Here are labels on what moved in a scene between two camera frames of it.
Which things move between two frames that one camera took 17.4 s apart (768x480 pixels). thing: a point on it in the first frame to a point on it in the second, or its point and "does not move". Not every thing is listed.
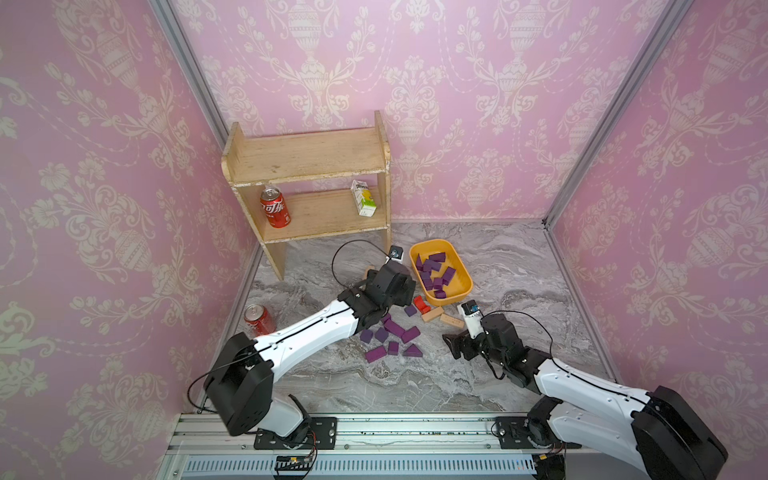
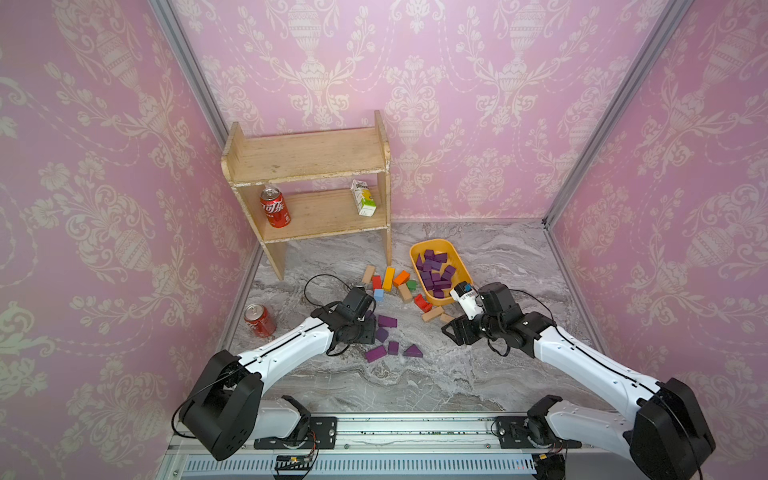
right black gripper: [463, 339] to [461, 322]
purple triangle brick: [413, 351] does not move
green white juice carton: [363, 198] does not move
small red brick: [420, 305] does not move
